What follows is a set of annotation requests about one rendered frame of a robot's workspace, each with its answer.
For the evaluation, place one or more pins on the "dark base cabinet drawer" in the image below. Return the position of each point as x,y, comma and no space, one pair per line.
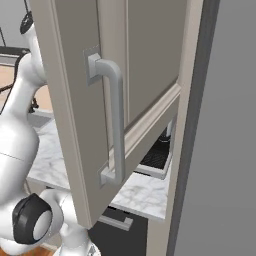
123,238

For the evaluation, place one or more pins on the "grey tall fridge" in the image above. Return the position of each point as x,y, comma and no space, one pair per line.
216,133

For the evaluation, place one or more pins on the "beige tall cabinet side panel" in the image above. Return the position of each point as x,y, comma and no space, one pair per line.
181,133

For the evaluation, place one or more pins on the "beige cabinet door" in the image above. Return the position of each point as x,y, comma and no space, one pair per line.
146,60

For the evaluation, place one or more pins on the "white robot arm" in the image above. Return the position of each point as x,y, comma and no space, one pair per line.
15,146

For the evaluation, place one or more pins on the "white coffee machine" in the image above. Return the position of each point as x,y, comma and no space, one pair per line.
159,153

